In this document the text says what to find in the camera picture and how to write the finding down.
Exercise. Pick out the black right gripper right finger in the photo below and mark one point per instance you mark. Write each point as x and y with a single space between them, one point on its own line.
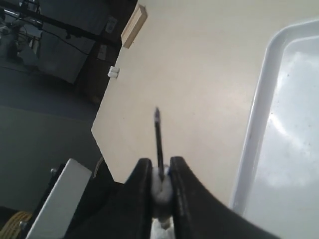
197 214

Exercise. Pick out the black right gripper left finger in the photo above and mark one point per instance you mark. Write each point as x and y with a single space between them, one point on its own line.
128 215

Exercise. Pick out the white marshmallow tip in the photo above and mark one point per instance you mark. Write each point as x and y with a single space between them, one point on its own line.
162 194

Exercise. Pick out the white marshmallow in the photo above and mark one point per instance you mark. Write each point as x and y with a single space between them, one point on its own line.
162 230

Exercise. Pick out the thin metal skewer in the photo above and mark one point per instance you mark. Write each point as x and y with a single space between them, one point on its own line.
158 143

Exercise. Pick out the white box beside table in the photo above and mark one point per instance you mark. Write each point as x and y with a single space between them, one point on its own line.
57 211

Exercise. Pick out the white rectangular plastic tray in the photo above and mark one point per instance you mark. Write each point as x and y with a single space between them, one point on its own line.
277 184

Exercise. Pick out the small white clip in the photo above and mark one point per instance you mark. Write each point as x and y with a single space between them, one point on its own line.
113 72

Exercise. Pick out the wooden block on table edge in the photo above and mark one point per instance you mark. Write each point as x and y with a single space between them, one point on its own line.
133 26

